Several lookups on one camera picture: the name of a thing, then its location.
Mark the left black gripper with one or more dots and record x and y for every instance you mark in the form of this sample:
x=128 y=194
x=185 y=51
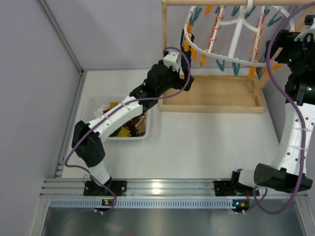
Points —
x=184 y=63

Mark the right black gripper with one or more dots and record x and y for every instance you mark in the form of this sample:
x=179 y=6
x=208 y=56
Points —
x=274 y=49

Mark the navy sock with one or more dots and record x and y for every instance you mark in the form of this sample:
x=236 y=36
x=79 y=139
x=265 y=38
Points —
x=187 y=53

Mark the white round clip hanger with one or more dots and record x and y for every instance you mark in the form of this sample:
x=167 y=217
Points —
x=240 y=15

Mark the wooden hanger rack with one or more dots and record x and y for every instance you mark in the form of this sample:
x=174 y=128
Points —
x=236 y=94

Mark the white plastic basket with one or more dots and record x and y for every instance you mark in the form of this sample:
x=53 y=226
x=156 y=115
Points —
x=97 y=106

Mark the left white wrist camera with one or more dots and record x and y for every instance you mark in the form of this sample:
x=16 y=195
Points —
x=171 y=60

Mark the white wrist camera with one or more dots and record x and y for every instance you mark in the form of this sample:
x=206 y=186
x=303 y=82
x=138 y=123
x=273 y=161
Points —
x=305 y=28
x=171 y=60

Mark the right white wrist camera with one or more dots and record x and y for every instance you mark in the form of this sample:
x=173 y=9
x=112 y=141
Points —
x=305 y=28

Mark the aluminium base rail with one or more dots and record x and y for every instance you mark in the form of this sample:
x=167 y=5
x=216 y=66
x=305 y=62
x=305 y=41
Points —
x=146 y=193

